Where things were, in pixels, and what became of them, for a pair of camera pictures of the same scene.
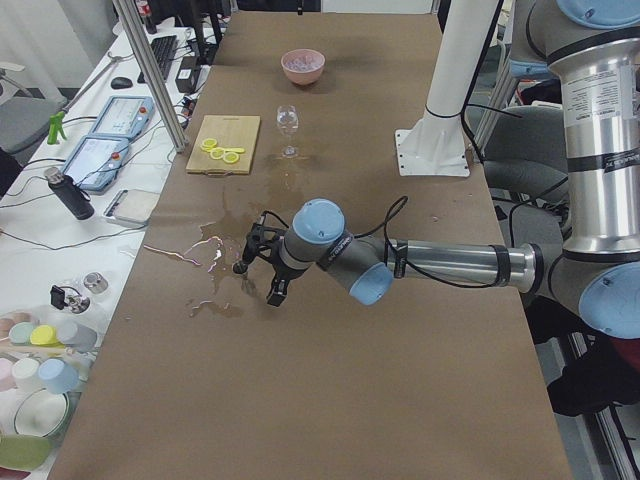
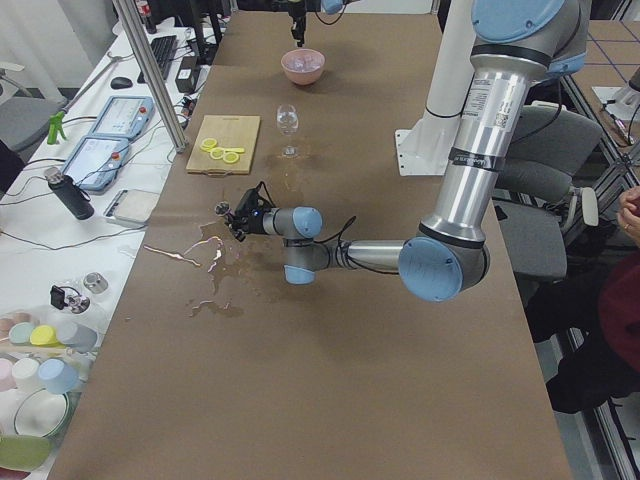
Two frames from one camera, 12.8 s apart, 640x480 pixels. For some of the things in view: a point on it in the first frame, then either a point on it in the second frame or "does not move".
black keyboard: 162,50 does not move
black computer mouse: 119,82 does not move
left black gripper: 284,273 to 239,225
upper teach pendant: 124,116 does not move
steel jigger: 240,267 to 222,209
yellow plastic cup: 45,335 does not move
